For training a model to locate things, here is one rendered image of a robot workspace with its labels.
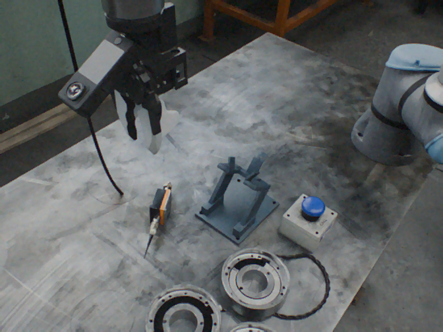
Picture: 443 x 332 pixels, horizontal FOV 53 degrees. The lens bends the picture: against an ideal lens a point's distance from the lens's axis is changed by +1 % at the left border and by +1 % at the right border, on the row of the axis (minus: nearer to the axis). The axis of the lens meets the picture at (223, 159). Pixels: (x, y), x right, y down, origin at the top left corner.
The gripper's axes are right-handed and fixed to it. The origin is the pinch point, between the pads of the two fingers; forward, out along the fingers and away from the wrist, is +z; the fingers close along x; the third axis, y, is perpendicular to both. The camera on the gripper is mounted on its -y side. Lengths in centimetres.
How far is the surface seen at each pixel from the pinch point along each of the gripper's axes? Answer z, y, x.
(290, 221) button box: 14.7, 14.3, -19.7
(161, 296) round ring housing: 14.2, -10.1, -14.8
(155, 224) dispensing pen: 14.8, -2.0, -3.7
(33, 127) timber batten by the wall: 90, 32, 135
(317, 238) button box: 15.3, 14.7, -25.0
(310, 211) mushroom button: 12.2, 16.4, -21.9
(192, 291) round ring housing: 14.9, -6.2, -17.1
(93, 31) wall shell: 64, 82, 150
